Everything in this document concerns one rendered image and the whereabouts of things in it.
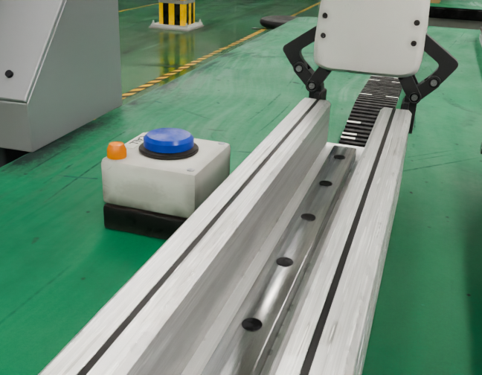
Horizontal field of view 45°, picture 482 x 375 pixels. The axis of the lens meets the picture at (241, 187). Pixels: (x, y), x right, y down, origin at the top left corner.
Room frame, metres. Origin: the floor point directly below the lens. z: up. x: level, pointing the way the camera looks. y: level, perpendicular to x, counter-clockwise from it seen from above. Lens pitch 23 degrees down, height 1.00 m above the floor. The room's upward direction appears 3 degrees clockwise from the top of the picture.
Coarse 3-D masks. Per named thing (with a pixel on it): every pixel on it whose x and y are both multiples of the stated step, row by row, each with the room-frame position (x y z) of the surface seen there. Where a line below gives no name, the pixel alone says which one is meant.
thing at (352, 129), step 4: (348, 124) 0.65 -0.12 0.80; (344, 128) 0.64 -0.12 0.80; (348, 128) 0.65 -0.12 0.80; (352, 128) 0.65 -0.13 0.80; (356, 128) 0.65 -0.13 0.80; (360, 128) 0.64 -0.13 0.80; (364, 128) 0.64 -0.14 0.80; (368, 128) 0.64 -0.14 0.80; (372, 128) 0.64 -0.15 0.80; (352, 132) 0.64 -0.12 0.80; (356, 132) 0.64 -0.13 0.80; (360, 132) 0.63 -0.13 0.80; (364, 132) 0.63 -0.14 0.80; (368, 132) 0.63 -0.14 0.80
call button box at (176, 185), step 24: (216, 144) 0.46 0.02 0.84; (120, 168) 0.41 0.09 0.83; (144, 168) 0.40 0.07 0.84; (168, 168) 0.40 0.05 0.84; (192, 168) 0.40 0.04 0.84; (216, 168) 0.43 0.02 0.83; (120, 192) 0.41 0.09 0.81; (144, 192) 0.40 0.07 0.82; (168, 192) 0.39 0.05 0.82; (192, 192) 0.39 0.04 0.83; (120, 216) 0.41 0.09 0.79; (144, 216) 0.40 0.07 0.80; (168, 216) 0.40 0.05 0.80
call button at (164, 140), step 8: (160, 128) 0.45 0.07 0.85; (168, 128) 0.45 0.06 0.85; (176, 128) 0.45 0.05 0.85; (144, 136) 0.44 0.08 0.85; (152, 136) 0.43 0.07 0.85; (160, 136) 0.43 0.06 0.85; (168, 136) 0.43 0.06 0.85; (176, 136) 0.43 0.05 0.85; (184, 136) 0.43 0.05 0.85; (192, 136) 0.44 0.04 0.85; (144, 144) 0.43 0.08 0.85; (152, 144) 0.42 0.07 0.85; (160, 144) 0.42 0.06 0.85; (168, 144) 0.42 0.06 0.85; (176, 144) 0.42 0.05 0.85; (184, 144) 0.42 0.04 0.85; (192, 144) 0.43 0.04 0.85; (160, 152) 0.42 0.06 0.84; (168, 152) 0.42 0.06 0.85; (176, 152) 0.42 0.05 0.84
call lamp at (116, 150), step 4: (112, 144) 0.41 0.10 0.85; (116, 144) 0.41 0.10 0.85; (120, 144) 0.42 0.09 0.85; (108, 148) 0.42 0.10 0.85; (112, 148) 0.41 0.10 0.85; (116, 148) 0.41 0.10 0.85; (120, 148) 0.41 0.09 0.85; (124, 148) 0.42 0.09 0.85; (108, 152) 0.41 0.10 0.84; (112, 152) 0.41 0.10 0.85; (116, 152) 0.41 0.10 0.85; (120, 152) 0.41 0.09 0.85; (124, 152) 0.42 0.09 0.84; (108, 156) 0.41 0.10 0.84; (112, 156) 0.41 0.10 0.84; (116, 156) 0.41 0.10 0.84; (120, 156) 0.41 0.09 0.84; (124, 156) 0.42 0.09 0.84
